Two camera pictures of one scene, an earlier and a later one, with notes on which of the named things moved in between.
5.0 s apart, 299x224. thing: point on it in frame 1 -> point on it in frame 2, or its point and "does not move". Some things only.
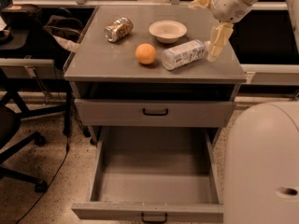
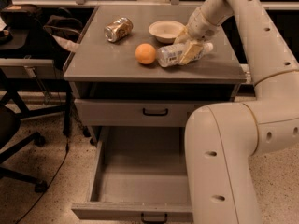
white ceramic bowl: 167,31 does not move
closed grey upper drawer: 158,113 does not move
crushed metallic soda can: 118,29 does not move
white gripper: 230,7 -> 202,27
